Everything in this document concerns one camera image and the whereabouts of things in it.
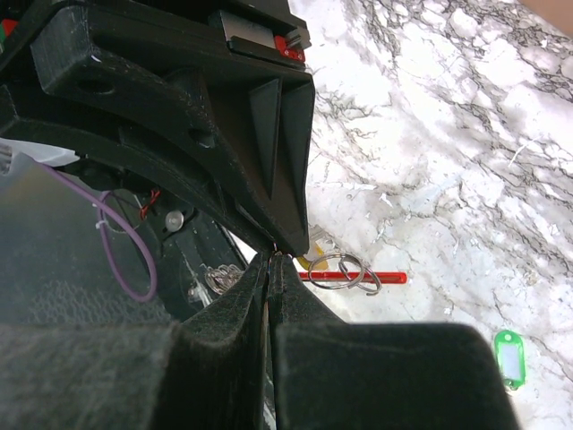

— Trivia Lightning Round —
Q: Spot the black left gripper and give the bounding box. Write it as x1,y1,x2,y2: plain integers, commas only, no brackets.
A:
1,1,315,255

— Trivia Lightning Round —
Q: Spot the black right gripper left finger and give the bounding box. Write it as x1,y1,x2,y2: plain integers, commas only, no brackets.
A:
1,255,268,429

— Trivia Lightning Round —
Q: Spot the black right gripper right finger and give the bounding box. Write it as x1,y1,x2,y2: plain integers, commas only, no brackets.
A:
268,255,518,429

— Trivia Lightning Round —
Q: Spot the grey red key organizer plate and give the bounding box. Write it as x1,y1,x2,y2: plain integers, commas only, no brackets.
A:
196,226,408,299

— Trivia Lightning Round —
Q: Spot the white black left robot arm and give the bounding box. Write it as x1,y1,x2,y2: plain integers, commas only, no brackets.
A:
1,1,315,255

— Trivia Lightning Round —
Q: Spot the green key tag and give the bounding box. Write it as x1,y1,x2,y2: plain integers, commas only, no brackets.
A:
493,330,526,391

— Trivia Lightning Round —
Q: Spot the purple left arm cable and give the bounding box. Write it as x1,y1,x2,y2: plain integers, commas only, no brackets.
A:
39,160,158,303

